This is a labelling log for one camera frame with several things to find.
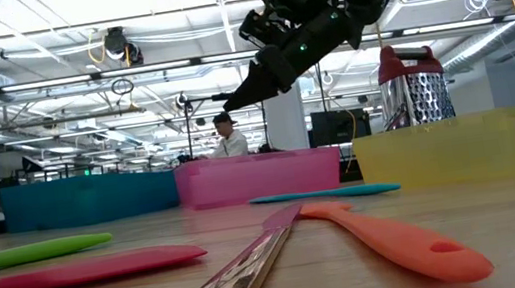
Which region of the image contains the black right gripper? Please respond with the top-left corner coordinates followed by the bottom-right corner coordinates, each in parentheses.
top-left (211, 3), bottom-right (372, 113)

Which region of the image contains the blue silicone spatula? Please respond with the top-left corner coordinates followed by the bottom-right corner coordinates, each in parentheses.
top-left (248, 177), bottom-right (402, 213)

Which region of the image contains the orange silicone spoon spatula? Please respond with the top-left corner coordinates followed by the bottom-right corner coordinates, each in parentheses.
top-left (295, 177), bottom-right (498, 288)

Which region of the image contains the red silicone spatula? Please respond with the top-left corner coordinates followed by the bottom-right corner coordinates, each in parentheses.
top-left (0, 238), bottom-right (211, 288)

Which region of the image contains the white column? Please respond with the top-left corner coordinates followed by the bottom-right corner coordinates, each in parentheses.
top-left (261, 84), bottom-right (312, 154)

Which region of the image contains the person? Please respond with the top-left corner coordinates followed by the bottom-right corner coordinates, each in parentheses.
top-left (204, 109), bottom-right (251, 162)

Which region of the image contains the pink plastic bin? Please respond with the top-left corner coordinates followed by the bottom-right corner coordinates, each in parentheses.
top-left (172, 140), bottom-right (346, 213)

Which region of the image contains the black television screen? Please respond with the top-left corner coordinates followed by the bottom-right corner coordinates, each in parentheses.
top-left (309, 104), bottom-right (374, 150)

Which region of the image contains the long ceiling light strip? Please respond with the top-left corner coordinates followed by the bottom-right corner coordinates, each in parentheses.
top-left (0, 12), bottom-right (515, 96)

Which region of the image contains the teal blue plastic bin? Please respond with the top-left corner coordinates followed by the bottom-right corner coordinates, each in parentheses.
top-left (0, 163), bottom-right (182, 237)

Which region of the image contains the yellow plastic bin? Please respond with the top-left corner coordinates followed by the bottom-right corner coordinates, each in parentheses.
top-left (349, 106), bottom-right (515, 199)

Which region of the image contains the green silicone spatula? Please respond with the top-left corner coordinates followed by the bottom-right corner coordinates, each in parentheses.
top-left (0, 229), bottom-right (116, 271)

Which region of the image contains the black camera rig frame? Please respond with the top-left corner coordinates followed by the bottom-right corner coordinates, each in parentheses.
top-left (182, 87), bottom-right (272, 163)

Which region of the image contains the black looped cable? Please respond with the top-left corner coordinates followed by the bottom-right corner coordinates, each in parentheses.
top-left (313, 61), bottom-right (331, 115)

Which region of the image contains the box grater red handle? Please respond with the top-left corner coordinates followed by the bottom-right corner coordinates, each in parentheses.
top-left (372, 38), bottom-right (458, 132)

